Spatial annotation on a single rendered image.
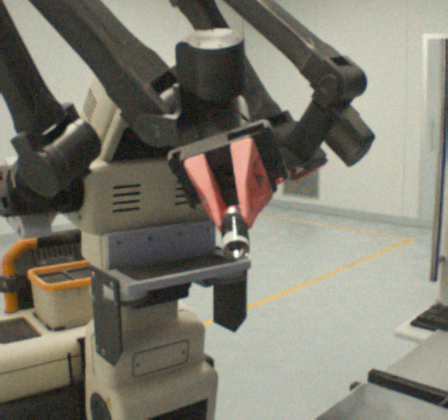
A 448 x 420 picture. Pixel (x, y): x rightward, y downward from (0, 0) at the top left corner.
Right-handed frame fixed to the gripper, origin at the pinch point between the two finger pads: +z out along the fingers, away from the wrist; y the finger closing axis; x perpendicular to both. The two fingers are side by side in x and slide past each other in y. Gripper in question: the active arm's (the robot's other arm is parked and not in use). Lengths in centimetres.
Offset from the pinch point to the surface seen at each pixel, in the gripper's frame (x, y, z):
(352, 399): 41.8, 3.6, -6.1
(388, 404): 44.1, 8.3, -5.2
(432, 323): 80, 24, -43
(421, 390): 47.3, 13.6, -7.8
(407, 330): 79, 18, -43
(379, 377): 47.8, 8.1, -12.3
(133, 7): 126, -128, -596
